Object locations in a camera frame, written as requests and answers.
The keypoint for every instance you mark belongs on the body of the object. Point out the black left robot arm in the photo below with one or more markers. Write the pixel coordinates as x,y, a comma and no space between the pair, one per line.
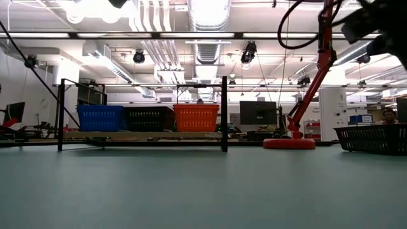
117,3

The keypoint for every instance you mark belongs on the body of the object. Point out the person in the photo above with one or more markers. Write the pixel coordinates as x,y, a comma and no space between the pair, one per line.
389,117

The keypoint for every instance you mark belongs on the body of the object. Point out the blue storage box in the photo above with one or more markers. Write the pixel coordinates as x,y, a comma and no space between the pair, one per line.
361,119

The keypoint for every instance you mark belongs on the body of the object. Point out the white pillar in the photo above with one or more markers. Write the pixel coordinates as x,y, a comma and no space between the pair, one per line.
332,111

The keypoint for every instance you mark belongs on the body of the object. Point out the black monitor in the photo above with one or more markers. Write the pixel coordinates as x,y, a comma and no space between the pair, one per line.
14,112
258,113

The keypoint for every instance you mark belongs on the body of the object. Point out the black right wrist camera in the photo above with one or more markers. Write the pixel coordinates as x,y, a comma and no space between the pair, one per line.
361,27

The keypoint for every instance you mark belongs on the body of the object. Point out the black ceiling camera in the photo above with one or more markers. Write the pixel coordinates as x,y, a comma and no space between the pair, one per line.
139,57
363,58
31,61
248,52

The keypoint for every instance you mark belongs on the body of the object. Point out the silver ventilation duct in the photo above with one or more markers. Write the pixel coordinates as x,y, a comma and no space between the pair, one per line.
208,19

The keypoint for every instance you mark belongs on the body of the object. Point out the black frame wooden shelf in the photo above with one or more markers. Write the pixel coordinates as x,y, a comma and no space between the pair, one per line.
224,114

